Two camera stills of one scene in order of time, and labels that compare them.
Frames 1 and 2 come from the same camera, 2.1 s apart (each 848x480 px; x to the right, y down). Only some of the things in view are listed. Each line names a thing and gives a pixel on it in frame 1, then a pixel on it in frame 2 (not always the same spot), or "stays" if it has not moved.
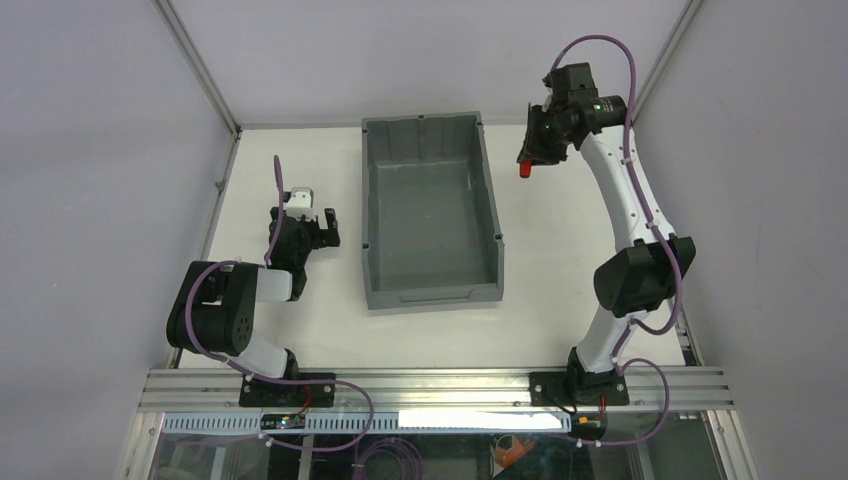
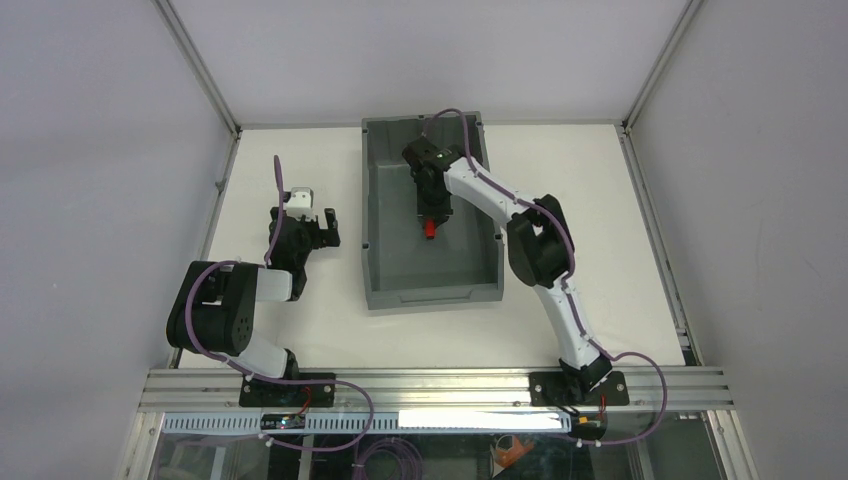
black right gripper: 536,151 -> 433,210
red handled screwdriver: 525,169 -> 430,228
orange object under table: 504,458 stays
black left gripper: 309,230 stays
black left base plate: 255,393 stays
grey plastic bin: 432,235 stays
